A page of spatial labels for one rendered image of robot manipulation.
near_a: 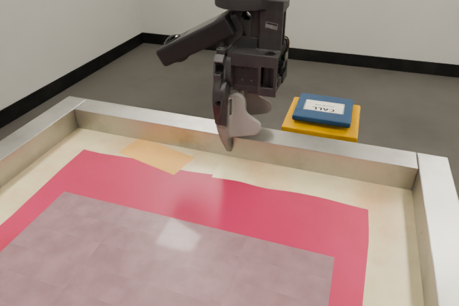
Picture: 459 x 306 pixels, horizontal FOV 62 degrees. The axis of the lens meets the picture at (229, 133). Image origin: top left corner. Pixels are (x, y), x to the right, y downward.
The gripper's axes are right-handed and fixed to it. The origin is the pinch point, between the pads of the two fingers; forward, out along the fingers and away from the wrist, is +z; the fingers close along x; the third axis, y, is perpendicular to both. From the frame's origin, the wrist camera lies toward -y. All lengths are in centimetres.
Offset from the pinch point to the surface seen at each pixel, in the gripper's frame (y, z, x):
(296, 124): 7.7, 4.9, 13.8
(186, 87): -109, 104, 213
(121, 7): -201, 61, 277
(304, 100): 8.1, 3.3, 20.4
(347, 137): 16.6, 5.1, 12.5
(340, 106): 14.6, 3.3, 20.1
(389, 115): 47, 104, 215
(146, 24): -194, 85, 307
